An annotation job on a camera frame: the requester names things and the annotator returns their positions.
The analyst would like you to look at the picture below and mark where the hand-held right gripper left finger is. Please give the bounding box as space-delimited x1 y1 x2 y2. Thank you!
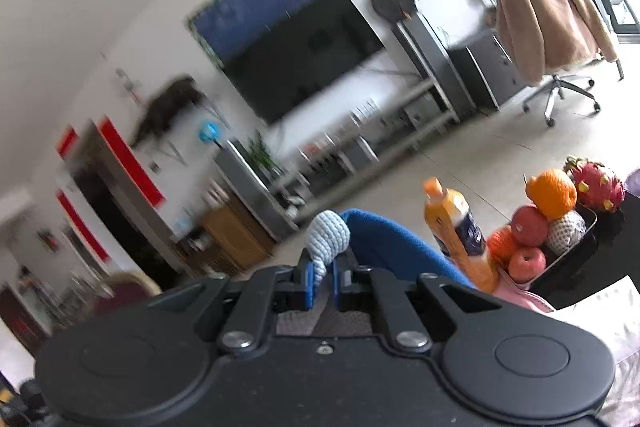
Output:
145 250 318 354

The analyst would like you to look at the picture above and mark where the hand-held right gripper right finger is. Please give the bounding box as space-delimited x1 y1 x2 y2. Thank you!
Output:
334 252 503 354

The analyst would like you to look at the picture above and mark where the grey knit sweater blue hem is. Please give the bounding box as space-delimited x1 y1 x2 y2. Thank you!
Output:
275 208 476 338

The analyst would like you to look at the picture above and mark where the brown wooden cabinet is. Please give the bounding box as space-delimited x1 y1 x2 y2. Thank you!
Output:
200 194 276 275

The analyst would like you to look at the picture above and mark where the tall grey floor speaker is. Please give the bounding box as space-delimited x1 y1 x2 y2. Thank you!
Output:
392 12 476 122
215 139 296 243

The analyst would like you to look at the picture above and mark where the orange juice bottle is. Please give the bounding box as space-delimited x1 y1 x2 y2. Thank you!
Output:
422 177 498 295

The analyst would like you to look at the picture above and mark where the metal television stand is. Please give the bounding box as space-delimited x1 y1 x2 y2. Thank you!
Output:
270 77 461 212

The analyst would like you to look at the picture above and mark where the green potted plant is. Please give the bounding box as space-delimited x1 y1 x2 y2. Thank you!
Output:
247 132 283 175

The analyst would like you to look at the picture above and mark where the small orange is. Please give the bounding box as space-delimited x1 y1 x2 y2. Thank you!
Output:
487 226 516 263

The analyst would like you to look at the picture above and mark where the pink printed blanket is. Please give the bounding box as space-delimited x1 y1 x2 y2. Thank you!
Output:
492 279 556 314

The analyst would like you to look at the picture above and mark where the maroon banquet chair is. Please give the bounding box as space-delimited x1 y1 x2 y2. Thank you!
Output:
92 272 163 315

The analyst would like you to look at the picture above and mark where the red apple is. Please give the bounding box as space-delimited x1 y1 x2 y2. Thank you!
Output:
510 204 550 248
507 247 547 284

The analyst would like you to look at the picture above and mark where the long red door banner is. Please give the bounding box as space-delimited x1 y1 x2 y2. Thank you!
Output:
97 117 166 208
56 189 110 260

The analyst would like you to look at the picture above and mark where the black flat television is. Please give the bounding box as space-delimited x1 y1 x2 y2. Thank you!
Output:
221 0 387 124

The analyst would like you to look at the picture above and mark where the dark animal figurine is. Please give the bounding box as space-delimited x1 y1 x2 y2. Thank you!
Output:
131 77 205 146

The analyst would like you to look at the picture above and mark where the large orange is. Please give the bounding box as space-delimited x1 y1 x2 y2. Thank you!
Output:
524 169 578 220

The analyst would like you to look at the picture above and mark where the fruit in white foam net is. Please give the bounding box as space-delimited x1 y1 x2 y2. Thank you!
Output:
545 209 587 255

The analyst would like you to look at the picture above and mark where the black fruit tray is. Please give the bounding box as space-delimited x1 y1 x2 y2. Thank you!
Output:
500 202 598 293

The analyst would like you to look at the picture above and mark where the black box cabinet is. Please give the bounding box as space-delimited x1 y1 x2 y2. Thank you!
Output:
448 29 526 110

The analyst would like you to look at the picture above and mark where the white cloth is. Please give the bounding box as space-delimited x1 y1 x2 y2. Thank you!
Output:
555 277 640 358

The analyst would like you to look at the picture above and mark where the red dragon fruit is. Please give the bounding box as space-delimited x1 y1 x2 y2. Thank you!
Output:
564 155 627 212

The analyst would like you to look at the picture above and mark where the short red door banner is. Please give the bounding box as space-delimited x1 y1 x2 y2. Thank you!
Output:
56 127 81 158

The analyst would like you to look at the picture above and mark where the swivel office chair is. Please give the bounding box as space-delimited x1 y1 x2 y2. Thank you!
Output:
520 57 626 128

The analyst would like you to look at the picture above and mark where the blue wall poster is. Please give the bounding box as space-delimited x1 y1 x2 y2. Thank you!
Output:
187 0 326 70

